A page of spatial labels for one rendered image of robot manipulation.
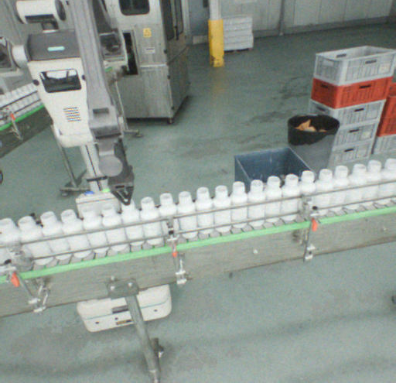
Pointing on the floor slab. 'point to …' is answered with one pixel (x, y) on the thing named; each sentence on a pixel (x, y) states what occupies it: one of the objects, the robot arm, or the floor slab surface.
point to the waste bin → (313, 139)
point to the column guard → (216, 40)
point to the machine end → (151, 49)
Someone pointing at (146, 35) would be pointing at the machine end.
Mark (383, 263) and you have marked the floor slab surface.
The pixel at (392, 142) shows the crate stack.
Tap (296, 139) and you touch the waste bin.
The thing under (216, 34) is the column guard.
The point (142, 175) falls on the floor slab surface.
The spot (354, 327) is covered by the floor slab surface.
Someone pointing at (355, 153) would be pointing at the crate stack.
